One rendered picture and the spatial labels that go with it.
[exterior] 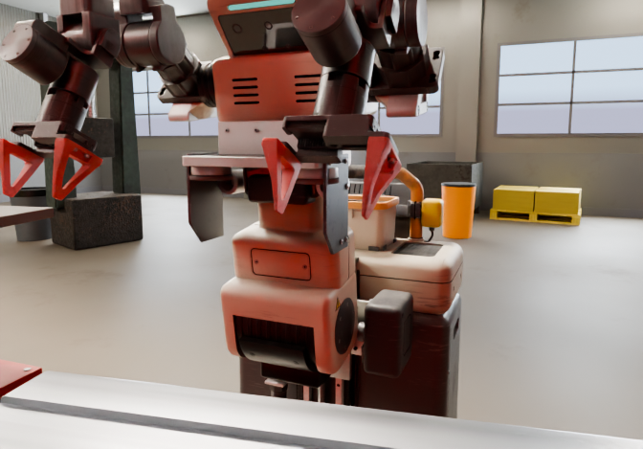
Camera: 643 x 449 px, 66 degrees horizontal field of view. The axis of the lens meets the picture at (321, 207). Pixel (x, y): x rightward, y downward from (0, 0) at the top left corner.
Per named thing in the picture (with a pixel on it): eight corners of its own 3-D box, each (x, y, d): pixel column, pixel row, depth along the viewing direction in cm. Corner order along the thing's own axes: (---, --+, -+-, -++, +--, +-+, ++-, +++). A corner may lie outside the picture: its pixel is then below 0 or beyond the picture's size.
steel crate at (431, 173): (481, 212, 762) (484, 162, 752) (475, 222, 661) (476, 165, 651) (420, 208, 799) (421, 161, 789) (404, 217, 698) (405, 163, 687)
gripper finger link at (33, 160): (10, 188, 65) (34, 124, 68) (-26, 186, 68) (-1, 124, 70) (52, 206, 71) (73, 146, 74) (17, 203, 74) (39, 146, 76)
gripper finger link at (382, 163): (377, 207, 46) (390, 118, 49) (307, 204, 49) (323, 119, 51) (393, 230, 52) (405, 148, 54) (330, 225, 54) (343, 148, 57)
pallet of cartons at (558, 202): (580, 216, 710) (582, 188, 705) (586, 225, 633) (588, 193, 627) (493, 212, 756) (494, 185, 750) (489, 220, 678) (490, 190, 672)
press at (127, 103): (34, 247, 505) (11, -49, 467) (107, 232, 590) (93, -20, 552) (87, 254, 475) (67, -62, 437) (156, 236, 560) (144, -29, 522)
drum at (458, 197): (476, 234, 574) (477, 182, 567) (473, 240, 538) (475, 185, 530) (442, 232, 589) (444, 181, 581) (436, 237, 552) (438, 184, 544)
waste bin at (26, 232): (37, 234, 578) (33, 186, 571) (66, 235, 564) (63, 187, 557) (2, 240, 537) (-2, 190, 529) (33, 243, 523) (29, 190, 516)
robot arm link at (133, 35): (191, 51, 93) (168, 53, 95) (161, 6, 85) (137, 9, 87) (174, 87, 89) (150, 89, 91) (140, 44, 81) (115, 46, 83)
